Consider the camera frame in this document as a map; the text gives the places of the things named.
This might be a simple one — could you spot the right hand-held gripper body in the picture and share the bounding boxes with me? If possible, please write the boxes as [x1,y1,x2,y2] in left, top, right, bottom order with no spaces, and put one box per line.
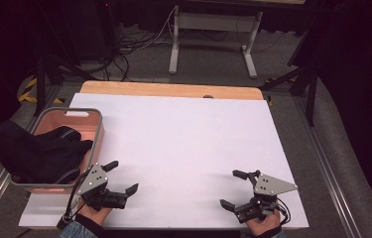
[235,174,300,224]

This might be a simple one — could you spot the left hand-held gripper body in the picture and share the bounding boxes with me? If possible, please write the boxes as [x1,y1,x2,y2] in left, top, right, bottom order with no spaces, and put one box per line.
[75,163,130,212]

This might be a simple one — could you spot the person's left hand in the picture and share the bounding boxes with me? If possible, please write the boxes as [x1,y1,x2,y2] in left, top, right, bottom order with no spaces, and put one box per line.
[75,202,114,228]

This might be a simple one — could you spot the person's right hand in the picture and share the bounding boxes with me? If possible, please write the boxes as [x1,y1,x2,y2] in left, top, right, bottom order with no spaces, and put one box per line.
[245,209,283,238]

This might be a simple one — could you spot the pink basket with grey rim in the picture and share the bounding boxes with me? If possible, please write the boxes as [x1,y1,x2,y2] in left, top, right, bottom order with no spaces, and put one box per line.
[10,106,105,195]

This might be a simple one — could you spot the white table sheet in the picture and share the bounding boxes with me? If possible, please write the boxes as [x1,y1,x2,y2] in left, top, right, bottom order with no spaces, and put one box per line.
[18,92,310,230]

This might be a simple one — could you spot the black cloth garment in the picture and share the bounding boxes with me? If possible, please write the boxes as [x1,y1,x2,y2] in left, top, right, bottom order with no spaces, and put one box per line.
[0,120,94,184]

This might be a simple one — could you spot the black metal stand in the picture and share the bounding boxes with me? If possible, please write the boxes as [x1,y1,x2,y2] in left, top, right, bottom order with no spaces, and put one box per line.
[33,53,96,117]
[258,49,319,128]

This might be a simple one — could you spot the yellow black hazard tape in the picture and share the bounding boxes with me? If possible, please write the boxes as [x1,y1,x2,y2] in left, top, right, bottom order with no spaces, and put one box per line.
[17,76,66,105]

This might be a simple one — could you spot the right hand-held gripper black cable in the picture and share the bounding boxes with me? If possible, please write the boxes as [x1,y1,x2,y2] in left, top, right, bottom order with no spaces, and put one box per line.
[271,196,292,227]

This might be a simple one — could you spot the hand-held gripper black cable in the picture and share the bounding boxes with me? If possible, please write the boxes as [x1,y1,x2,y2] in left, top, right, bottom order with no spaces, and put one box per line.
[56,170,92,230]
[271,196,292,227]

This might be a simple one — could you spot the left hand-held gripper black cable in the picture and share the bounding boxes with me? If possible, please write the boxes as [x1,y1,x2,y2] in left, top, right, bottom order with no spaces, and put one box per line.
[56,170,92,230]

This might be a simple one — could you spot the bundle of black floor cables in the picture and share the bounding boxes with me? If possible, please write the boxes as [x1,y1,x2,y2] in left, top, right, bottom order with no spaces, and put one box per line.
[80,19,175,82]

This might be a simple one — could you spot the white floor cable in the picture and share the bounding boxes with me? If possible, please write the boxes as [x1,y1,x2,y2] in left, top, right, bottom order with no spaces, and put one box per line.
[147,5,179,48]

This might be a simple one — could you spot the white metal desk frame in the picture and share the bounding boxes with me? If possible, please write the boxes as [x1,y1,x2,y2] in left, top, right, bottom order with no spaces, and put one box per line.
[168,4,264,79]

